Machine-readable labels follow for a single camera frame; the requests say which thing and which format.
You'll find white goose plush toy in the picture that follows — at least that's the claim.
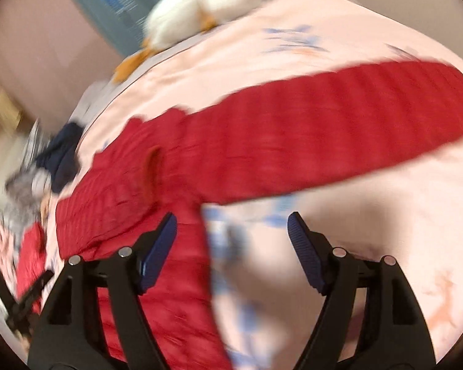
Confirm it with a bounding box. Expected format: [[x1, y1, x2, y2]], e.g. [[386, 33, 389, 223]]
[[114, 0, 278, 83]]

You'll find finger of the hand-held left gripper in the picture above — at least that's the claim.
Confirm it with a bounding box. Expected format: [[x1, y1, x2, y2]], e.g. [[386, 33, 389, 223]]
[[19, 270, 55, 304]]

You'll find plaid pillow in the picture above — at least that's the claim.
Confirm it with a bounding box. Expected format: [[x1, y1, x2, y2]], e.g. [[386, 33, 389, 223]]
[[4, 123, 52, 236]]

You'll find pink printed quilt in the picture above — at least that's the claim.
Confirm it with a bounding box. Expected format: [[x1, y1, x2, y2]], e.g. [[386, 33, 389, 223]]
[[42, 0, 463, 370]]

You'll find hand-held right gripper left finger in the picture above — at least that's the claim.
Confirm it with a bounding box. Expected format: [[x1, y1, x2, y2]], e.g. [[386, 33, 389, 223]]
[[28, 212, 177, 370]]

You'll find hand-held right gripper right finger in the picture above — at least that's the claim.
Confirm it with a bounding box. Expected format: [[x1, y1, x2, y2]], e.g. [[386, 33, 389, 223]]
[[287, 211, 437, 370]]

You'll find navy blue garment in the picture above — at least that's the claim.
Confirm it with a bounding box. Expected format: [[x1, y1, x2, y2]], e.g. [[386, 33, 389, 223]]
[[35, 122, 83, 195]]

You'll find small red down jacket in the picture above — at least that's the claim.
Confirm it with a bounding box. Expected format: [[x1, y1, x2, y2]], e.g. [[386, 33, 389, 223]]
[[15, 225, 49, 313]]

